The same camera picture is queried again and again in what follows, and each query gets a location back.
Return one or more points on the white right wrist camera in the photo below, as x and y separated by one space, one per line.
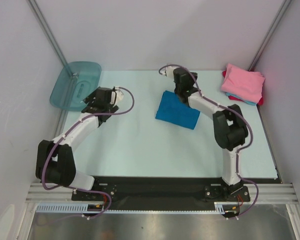
167 71

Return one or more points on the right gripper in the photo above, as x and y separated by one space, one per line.
181 91

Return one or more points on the left aluminium frame post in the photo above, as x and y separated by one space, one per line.
38 14

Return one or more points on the aluminium front rail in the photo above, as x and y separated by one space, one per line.
268 194

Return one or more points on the right aluminium frame post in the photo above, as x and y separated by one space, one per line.
282 11

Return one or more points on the pink folded t-shirt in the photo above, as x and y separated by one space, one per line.
242 82

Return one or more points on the aluminium frame post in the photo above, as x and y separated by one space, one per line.
38 14
282 11

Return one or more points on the white slotted cable duct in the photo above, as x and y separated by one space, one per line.
95 208

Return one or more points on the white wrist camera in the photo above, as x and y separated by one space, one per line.
167 71
116 95

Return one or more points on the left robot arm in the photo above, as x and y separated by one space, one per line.
55 158

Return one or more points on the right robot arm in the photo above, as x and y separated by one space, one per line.
229 129

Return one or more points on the teal translucent plastic bin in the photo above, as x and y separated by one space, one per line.
75 82

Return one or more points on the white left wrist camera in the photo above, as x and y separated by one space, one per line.
116 95

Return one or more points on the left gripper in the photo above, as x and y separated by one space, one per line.
113 108

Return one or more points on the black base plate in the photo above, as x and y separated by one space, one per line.
167 193

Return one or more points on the light blue folded t-shirt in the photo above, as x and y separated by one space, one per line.
235 98

